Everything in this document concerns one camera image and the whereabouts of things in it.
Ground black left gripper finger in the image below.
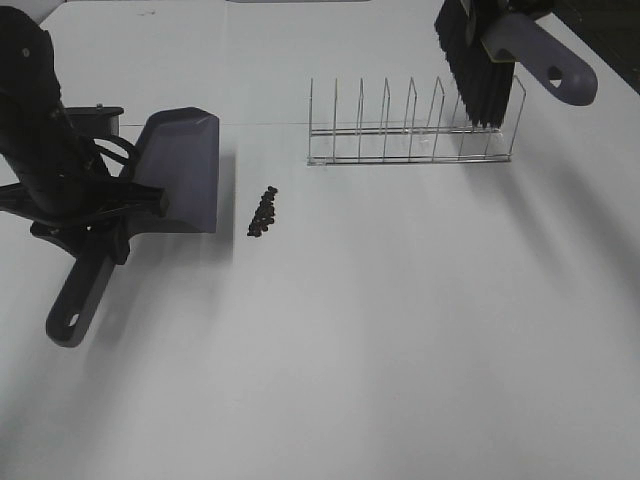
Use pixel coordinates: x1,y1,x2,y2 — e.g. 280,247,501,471
117,185,169,216
30,222,130,265

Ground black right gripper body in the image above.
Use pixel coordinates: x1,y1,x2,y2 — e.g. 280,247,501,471
472,0,555,23

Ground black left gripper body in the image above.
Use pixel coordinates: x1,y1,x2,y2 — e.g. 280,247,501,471
1,172,125,232

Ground grey hand brush black bristles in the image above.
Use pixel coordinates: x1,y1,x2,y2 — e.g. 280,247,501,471
434,0,598,128

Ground grey plastic dustpan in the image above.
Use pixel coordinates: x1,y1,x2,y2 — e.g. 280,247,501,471
46,107,220,348

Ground pile of coffee beans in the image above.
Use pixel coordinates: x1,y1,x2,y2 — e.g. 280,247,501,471
247,185,278,238

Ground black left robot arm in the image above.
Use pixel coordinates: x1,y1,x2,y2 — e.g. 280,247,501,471
1,6,168,265

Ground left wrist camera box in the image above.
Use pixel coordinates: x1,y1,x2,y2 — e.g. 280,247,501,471
65,104,124,137

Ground metal wire dish rack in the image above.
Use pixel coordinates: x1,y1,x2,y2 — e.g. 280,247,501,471
306,78,526,166

